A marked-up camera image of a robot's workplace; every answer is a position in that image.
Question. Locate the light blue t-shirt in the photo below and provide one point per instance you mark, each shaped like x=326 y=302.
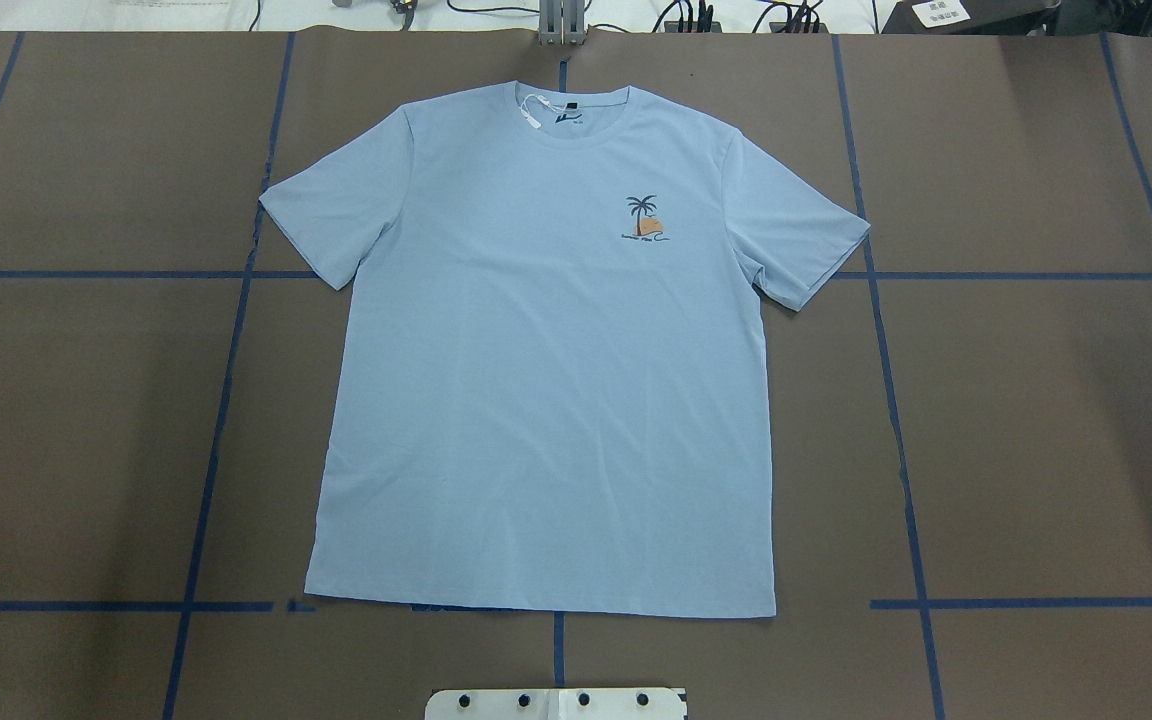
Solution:
x=553 y=393

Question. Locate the brown paper table cover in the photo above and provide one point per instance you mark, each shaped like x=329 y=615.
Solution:
x=962 y=418

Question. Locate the aluminium frame post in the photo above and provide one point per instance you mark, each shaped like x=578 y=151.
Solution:
x=562 y=22

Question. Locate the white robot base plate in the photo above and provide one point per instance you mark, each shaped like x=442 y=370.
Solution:
x=559 y=703

